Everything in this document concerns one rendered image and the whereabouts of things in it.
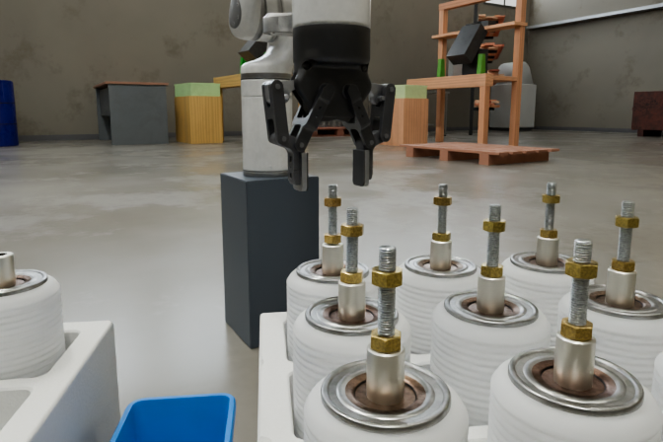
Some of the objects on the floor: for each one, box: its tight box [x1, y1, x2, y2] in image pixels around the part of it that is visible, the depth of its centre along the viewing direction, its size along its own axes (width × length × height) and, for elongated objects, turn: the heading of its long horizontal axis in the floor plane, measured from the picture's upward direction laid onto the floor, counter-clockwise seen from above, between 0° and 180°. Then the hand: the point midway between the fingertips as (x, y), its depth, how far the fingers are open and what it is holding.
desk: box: [93, 81, 169, 145], centre depth 719 cm, size 76×148×79 cm
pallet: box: [400, 142, 559, 166], centre depth 464 cm, size 120×82×11 cm
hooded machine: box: [489, 62, 537, 131], centre depth 1155 cm, size 84×69×150 cm
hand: (331, 175), depth 52 cm, fingers open, 6 cm apart
